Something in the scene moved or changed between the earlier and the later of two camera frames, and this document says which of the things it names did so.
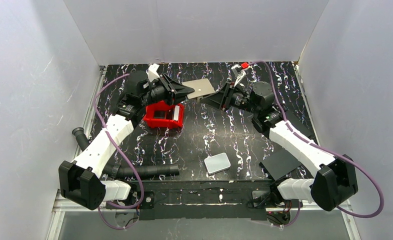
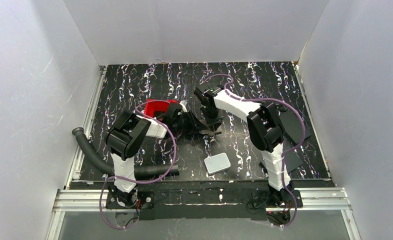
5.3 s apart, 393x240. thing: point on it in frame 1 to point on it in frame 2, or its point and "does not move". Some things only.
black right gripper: [224, 98] to [211, 120]
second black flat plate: [298, 124] does not move
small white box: [217, 163] does not move
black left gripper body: [167, 89] to [190, 120]
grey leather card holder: [202, 87] to [206, 132]
